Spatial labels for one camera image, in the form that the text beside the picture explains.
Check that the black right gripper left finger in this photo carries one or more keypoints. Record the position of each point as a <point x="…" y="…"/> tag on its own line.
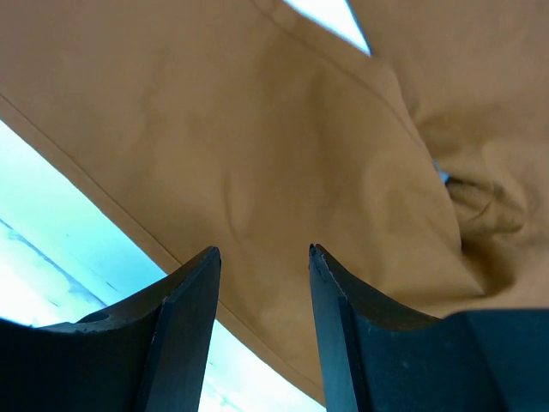
<point x="147" y="352"/>

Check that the brown trousers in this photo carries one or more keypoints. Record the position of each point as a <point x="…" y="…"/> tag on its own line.
<point x="422" y="166"/>

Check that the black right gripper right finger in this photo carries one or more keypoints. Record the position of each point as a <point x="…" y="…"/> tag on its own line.
<point x="378" y="355"/>

